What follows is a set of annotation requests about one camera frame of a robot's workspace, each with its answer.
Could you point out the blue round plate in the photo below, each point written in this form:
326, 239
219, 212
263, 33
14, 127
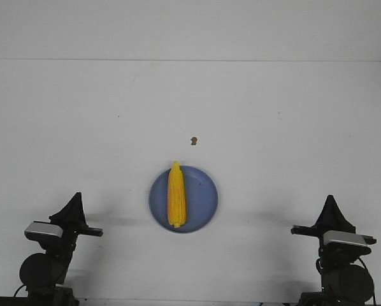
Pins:
201, 196

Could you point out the small brown table mark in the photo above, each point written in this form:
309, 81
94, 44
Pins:
194, 141

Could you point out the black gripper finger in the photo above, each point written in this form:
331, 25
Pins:
72, 215
331, 218

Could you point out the yellow corn cob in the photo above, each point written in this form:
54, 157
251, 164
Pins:
177, 205

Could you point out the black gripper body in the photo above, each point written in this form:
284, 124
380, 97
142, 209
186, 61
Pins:
66, 245
325, 251

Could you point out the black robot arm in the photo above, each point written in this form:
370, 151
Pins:
43, 274
345, 279

